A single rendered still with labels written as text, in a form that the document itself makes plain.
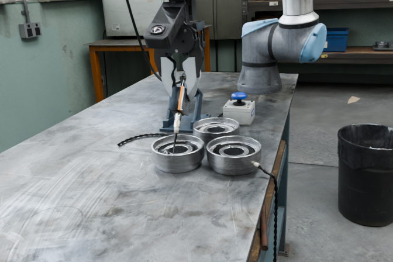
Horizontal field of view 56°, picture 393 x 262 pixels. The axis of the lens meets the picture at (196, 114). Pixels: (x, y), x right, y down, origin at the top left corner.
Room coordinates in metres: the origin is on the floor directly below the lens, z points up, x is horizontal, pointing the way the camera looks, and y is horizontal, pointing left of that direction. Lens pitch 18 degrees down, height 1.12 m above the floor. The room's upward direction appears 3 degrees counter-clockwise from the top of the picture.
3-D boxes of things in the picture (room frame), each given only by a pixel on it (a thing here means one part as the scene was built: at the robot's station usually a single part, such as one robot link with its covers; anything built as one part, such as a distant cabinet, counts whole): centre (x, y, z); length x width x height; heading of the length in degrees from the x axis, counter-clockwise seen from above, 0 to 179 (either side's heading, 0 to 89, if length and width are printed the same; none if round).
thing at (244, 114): (0.91, -0.11, 0.82); 0.08 x 0.07 x 0.05; 161
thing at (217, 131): (0.77, -0.04, 0.82); 0.10 x 0.10 x 0.04
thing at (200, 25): (0.73, 0.02, 1.07); 0.09 x 0.08 x 0.12; 162
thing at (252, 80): (1.22, -0.22, 0.85); 0.15 x 0.15 x 0.10
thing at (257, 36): (1.22, -0.23, 0.97); 0.13 x 0.12 x 0.14; 50
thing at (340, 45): (4.10, -1.44, 0.56); 0.52 x 0.38 x 0.22; 68
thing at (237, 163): (0.65, -0.07, 0.82); 0.10 x 0.10 x 0.04
